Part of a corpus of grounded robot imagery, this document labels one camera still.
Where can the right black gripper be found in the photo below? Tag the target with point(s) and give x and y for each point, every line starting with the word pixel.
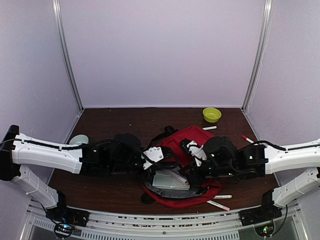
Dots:
pixel 193 174

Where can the pale green ceramic bowl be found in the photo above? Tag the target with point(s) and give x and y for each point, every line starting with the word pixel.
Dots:
pixel 79 140

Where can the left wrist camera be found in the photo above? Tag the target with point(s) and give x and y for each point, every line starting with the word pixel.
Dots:
pixel 153 154

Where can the left aluminium frame post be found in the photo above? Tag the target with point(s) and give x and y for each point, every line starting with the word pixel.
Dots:
pixel 65 53

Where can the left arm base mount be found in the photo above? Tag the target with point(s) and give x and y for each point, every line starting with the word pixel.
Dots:
pixel 64 218

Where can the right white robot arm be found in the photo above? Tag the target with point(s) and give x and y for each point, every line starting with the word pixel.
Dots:
pixel 263 158

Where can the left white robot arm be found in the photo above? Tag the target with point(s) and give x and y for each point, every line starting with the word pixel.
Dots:
pixel 100 159

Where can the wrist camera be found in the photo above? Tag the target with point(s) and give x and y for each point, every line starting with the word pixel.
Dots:
pixel 195 150
pixel 153 154

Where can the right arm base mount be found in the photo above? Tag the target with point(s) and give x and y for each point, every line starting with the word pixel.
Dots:
pixel 260 215

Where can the yellow-green plastic bowl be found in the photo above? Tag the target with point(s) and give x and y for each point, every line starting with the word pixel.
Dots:
pixel 211 115

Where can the right aluminium frame post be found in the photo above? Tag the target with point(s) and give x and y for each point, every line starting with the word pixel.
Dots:
pixel 261 47

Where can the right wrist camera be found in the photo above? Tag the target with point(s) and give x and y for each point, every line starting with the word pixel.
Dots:
pixel 195 150

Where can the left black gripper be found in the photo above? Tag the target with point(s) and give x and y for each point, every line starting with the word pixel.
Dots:
pixel 148 174

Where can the yellow-capped white marker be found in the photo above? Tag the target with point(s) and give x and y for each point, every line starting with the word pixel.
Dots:
pixel 225 196

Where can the purple-capped white marker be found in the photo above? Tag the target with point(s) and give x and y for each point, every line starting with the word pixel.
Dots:
pixel 209 128

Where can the pink-capped white marker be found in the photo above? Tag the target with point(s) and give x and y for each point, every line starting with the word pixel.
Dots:
pixel 218 205

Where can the aluminium frame post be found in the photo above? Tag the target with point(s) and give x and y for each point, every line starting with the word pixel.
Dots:
pixel 65 53
pixel 261 47

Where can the red-capped white marker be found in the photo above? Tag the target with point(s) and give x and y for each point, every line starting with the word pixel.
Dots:
pixel 247 139

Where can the grey book with black logo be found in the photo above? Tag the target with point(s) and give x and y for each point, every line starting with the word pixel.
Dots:
pixel 167 179

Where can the red backpack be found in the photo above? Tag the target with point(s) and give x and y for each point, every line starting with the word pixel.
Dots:
pixel 180 199

